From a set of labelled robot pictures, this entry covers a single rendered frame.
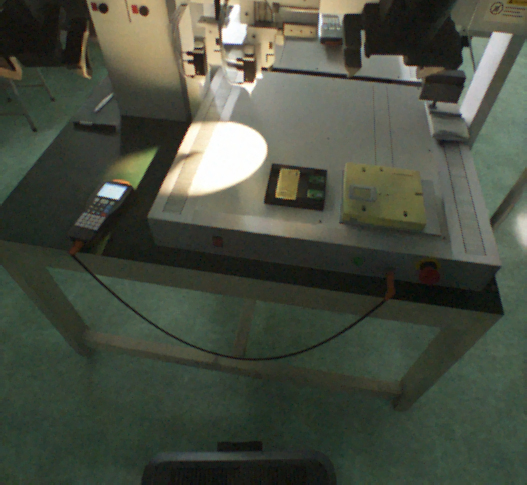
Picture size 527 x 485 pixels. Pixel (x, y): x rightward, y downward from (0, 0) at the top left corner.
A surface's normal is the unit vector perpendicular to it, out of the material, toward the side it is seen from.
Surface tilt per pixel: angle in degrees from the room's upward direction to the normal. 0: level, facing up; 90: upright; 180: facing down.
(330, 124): 0
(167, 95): 90
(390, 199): 0
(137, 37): 90
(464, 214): 0
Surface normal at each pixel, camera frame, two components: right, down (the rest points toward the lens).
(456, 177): 0.01, -0.65
